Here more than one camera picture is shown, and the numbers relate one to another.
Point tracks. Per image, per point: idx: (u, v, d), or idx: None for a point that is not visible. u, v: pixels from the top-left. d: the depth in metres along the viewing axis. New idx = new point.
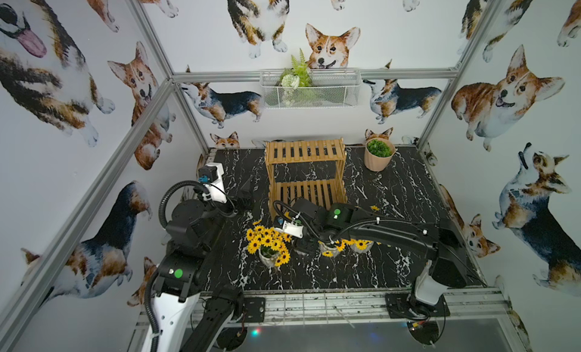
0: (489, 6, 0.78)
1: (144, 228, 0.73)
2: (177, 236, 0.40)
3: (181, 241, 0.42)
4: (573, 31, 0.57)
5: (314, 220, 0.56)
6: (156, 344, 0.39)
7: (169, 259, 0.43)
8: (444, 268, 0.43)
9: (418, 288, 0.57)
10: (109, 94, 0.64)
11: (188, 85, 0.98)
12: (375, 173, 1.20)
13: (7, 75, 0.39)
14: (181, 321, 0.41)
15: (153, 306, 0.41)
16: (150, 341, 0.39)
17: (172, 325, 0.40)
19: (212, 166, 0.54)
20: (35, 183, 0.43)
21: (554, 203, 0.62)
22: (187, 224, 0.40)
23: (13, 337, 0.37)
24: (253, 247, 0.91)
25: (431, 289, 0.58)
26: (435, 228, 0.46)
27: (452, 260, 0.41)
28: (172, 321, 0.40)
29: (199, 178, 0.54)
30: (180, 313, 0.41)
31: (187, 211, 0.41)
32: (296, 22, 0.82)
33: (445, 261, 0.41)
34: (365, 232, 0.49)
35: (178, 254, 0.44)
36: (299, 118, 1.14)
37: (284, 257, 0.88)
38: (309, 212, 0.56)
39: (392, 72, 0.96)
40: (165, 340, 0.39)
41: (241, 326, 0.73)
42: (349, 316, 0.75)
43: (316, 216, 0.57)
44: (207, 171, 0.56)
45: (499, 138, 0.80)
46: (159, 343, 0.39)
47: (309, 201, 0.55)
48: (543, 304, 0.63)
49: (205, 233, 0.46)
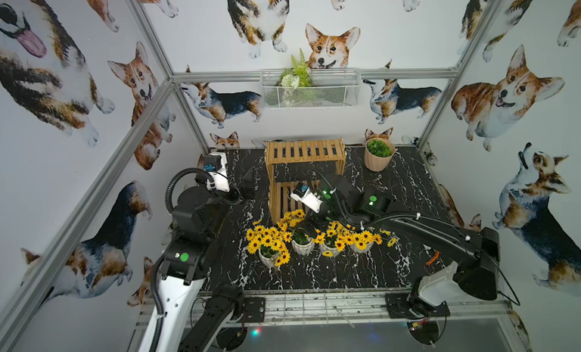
0: (489, 6, 0.78)
1: (144, 228, 0.73)
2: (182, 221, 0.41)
3: (186, 227, 0.43)
4: (573, 32, 0.57)
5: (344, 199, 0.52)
6: (161, 326, 0.39)
7: (174, 244, 0.44)
8: (480, 276, 0.41)
9: (421, 288, 0.65)
10: (109, 94, 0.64)
11: (188, 85, 0.98)
12: (375, 173, 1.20)
13: (7, 75, 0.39)
14: (187, 303, 0.42)
15: (159, 289, 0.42)
16: (155, 323, 0.39)
17: (176, 307, 0.40)
19: (216, 156, 0.60)
20: (34, 182, 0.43)
21: (554, 203, 0.62)
22: (192, 210, 0.40)
23: (13, 337, 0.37)
24: (253, 247, 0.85)
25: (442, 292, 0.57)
26: (478, 237, 0.43)
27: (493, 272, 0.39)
28: (176, 303, 0.40)
29: (203, 166, 0.55)
30: (185, 295, 0.41)
31: (193, 196, 0.42)
32: (296, 22, 0.82)
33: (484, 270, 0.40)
34: (400, 225, 0.47)
35: (183, 241, 0.44)
36: (299, 118, 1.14)
37: (284, 257, 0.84)
38: (343, 190, 0.52)
39: (392, 72, 0.96)
40: (169, 323, 0.39)
41: (241, 326, 0.73)
42: (349, 316, 0.75)
43: (349, 197, 0.53)
44: (212, 159, 0.58)
45: (499, 138, 0.80)
46: (163, 327, 0.39)
47: (346, 180, 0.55)
48: (542, 304, 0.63)
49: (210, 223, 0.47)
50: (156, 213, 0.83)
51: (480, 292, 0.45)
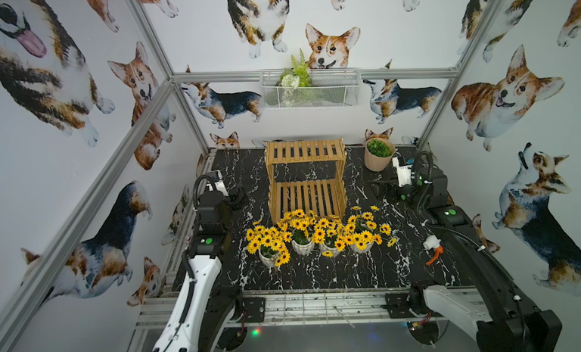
0: (489, 6, 0.78)
1: (144, 227, 0.73)
2: (206, 213, 0.54)
3: (209, 219, 0.56)
4: (573, 31, 0.57)
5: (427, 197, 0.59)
6: (192, 290, 0.46)
7: (197, 237, 0.55)
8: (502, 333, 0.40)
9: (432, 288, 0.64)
10: (109, 94, 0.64)
11: (188, 85, 0.98)
12: (375, 173, 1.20)
13: (7, 75, 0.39)
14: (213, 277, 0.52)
15: (191, 262, 0.50)
16: (187, 288, 0.47)
17: (205, 275, 0.49)
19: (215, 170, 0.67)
20: (32, 182, 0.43)
21: (554, 203, 0.62)
22: (213, 203, 0.54)
23: (13, 337, 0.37)
24: (253, 247, 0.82)
25: (450, 313, 0.56)
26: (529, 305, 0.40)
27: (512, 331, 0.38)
28: (204, 272, 0.49)
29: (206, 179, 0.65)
30: (212, 266, 0.51)
31: (208, 194, 0.56)
32: (296, 22, 0.82)
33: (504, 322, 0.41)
34: (462, 249, 0.49)
35: (203, 233, 0.56)
36: (299, 118, 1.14)
37: (284, 258, 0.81)
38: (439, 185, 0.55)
39: (392, 72, 0.96)
40: (199, 288, 0.47)
41: (241, 326, 0.73)
42: (349, 316, 0.75)
43: (435, 198, 0.56)
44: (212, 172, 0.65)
45: (499, 138, 0.80)
46: (194, 291, 0.46)
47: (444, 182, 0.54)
48: (542, 304, 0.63)
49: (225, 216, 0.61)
50: (156, 214, 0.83)
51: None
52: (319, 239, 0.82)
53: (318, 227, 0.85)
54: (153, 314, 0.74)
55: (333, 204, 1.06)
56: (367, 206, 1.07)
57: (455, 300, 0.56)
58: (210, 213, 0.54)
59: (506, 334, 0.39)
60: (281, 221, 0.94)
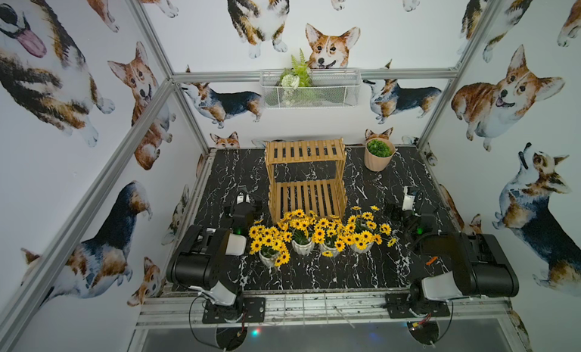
0: (489, 6, 0.78)
1: (144, 227, 0.73)
2: (238, 219, 0.73)
3: (240, 222, 0.74)
4: (573, 31, 0.57)
5: (416, 225, 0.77)
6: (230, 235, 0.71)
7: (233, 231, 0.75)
8: (455, 253, 0.49)
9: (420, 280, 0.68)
10: (109, 94, 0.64)
11: (188, 85, 0.98)
12: (376, 172, 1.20)
13: (7, 75, 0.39)
14: (239, 247, 0.66)
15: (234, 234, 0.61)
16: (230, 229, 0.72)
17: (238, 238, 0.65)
19: (256, 203, 0.87)
20: (31, 182, 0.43)
21: (554, 203, 0.62)
22: (245, 212, 0.71)
23: (13, 337, 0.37)
24: (255, 247, 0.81)
25: (442, 290, 0.58)
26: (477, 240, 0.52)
27: (461, 241, 0.49)
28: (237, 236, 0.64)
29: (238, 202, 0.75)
30: (240, 241, 0.66)
31: (241, 206, 0.73)
32: (296, 22, 0.82)
33: (455, 241, 0.50)
34: (435, 238, 0.62)
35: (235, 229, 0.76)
36: (298, 118, 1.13)
37: (284, 258, 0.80)
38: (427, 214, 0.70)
39: (392, 72, 0.96)
40: (235, 239, 0.63)
41: (241, 325, 0.73)
42: (349, 316, 0.75)
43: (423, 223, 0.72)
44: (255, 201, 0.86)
45: (498, 138, 0.80)
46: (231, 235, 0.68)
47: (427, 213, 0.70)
48: (544, 304, 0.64)
49: (250, 221, 0.76)
50: (156, 214, 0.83)
51: (461, 272, 0.47)
52: (319, 239, 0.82)
53: (318, 227, 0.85)
54: (153, 315, 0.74)
55: (333, 204, 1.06)
56: (368, 206, 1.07)
57: (447, 272, 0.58)
58: (241, 218, 0.72)
59: (459, 247, 0.48)
60: (281, 221, 0.94)
